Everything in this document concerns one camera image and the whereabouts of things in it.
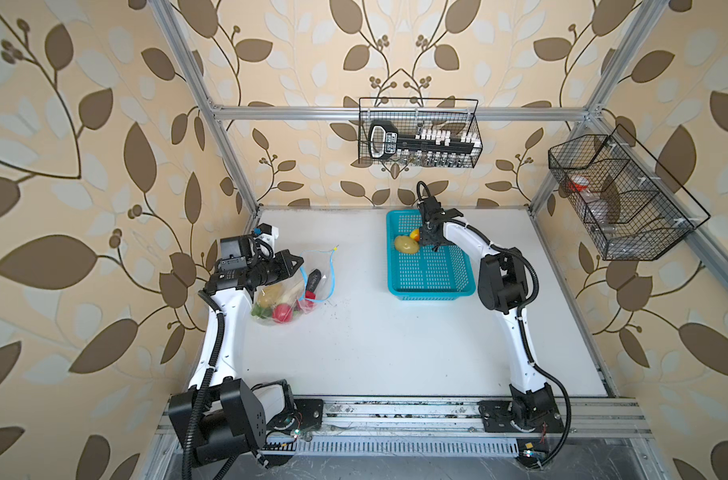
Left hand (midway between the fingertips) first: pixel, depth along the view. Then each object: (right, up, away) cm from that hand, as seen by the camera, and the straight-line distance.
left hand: (301, 257), depth 78 cm
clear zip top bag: (-9, -14, +13) cm, 21 cm away
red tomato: (-1, -12, +13) cm, 18 cm away
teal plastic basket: (+38, -7, +24) cm, 45 cm away
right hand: (+43, +5, +28) cm, 51 cm away
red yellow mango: (+34, +7, +28) cm, 44 cm away
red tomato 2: (-7, -17, +8) cm, 20 cm away
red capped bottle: (+76, +20, +3) cm, 78 cm away
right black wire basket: (+83, +13, -5) cm, 84 cm away
